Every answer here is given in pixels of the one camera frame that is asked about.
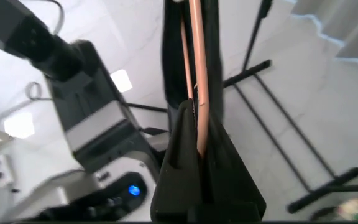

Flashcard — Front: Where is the black clothes rack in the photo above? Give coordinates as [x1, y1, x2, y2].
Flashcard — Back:
[126, 0, 358, 215]

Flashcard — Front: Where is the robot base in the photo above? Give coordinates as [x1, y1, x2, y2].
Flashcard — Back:
[0, 39, 171, 222]

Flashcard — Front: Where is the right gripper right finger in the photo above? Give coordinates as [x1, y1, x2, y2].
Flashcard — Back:
[203, 111, 267, 222]

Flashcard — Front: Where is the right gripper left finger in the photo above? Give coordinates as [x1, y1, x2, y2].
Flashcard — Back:
[150, 98, 203, 222]

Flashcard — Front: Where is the dark green long-sleeved shirt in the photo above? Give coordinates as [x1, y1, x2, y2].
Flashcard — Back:
[162, 0, 224, 131]

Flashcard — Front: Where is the cream printed garment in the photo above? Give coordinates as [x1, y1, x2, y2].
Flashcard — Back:
[336, 195, 358, 222]

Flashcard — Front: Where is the pink clothes hanger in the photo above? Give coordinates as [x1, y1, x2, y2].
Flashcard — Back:
[180, 0, 211, 159]

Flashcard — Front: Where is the black cable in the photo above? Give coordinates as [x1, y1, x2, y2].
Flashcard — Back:
[47, 0, 65, 35]

